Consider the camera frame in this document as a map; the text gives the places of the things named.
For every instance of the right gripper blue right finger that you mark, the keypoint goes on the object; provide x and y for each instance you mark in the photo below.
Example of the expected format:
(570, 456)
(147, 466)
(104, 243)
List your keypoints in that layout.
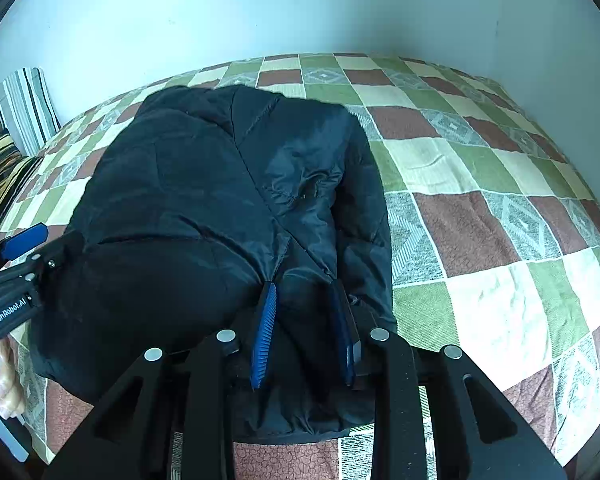
(348, 340)

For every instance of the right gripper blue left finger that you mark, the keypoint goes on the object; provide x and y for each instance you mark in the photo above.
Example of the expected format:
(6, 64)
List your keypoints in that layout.
(263, 323)

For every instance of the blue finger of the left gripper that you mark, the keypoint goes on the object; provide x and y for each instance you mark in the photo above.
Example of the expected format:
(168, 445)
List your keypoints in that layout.
(19, 244)

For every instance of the dark navy quilted jacket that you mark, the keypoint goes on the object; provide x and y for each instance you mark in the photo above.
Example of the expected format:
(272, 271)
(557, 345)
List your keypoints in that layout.
(202, 200)

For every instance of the person's left hand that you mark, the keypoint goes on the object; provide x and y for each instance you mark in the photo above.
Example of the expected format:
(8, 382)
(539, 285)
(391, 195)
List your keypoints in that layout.
(12, 397)

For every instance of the blue grey striped headboard cushion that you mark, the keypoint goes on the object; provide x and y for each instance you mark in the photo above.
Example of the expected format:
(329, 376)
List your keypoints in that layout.
(26, 110)

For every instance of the checkered green brown bedspread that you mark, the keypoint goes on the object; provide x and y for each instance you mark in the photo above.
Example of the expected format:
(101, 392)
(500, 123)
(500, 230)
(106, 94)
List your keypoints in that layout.
(495, 237)

